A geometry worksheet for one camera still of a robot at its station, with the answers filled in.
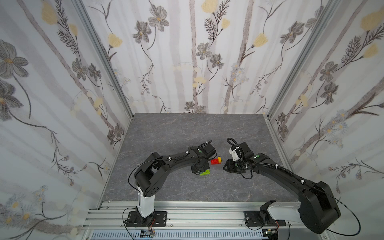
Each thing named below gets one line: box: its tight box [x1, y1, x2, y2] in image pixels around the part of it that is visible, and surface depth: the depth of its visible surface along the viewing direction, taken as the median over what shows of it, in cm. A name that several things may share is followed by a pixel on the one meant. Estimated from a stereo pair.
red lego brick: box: [210, 158, 221, 165], surface depth 95 cm
